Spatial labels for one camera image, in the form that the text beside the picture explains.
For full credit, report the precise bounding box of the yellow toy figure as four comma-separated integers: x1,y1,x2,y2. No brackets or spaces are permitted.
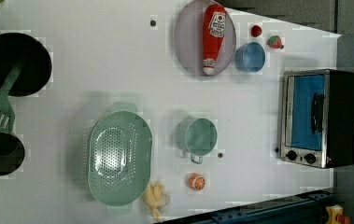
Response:
325,204,351,224

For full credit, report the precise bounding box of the large strawberry toy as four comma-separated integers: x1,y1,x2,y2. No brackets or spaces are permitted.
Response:
266,35,284,49

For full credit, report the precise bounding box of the blue bowl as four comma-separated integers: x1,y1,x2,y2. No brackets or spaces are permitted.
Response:
234,42,265,73

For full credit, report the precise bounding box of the small red strawberry toy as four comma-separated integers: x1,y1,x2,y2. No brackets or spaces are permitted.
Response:
251,25,262,37

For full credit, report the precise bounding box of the green mug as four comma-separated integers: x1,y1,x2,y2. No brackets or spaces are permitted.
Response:
176,117,218,164

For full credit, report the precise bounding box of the orange slice toy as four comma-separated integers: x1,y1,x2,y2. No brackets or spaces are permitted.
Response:
189,173,205,190

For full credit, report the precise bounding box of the grey round plate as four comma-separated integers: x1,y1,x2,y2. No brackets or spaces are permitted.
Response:
174,0,236,76

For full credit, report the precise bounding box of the red ketchup bottle toy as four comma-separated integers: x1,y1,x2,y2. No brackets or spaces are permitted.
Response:
203,4,226,76

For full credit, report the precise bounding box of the peeled banana toy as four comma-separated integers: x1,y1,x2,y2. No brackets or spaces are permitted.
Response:
143,182,171,222

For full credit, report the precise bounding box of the green oval colander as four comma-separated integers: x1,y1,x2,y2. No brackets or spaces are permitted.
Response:
88,102,152,207

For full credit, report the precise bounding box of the small black pot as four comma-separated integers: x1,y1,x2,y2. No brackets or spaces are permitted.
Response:
0,133,25,176

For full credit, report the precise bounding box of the green slotted spatula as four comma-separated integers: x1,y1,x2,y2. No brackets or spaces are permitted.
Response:
0,65,22,133

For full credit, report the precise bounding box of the large black pan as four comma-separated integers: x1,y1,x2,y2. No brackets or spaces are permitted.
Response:
0,33,52,97

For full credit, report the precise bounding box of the blue metal frame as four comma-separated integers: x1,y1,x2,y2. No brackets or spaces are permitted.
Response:
157,190,335,224

